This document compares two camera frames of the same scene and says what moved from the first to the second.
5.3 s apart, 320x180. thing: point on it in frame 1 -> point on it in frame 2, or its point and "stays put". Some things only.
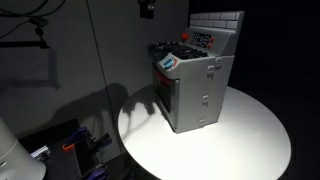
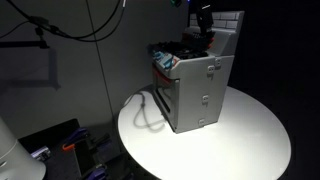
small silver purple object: (41, 154) stays put
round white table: (249, 141) stays put
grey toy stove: (190, 73) stays put
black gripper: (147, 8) -> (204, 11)
